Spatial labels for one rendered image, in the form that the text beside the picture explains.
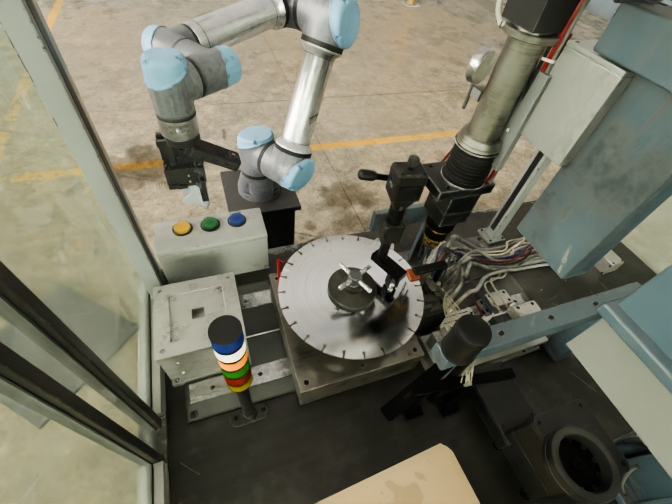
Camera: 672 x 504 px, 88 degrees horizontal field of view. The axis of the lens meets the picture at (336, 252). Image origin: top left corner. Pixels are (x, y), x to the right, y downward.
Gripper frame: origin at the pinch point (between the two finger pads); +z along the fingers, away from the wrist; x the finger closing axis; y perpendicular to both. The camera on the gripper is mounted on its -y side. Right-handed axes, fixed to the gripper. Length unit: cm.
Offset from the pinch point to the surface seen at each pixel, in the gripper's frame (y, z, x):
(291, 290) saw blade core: -14.1, 2.3, 29.2
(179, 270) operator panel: 10.7, 15.8, 6.8
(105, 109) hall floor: 70, 97, -237
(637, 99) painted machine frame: -48, -48, 47
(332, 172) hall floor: -86, 97, -125
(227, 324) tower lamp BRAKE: -0.7, -18.5, 45.6
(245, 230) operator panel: -7.9, 7.5, 4.1
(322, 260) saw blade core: -23.3, 2.2, 22.9
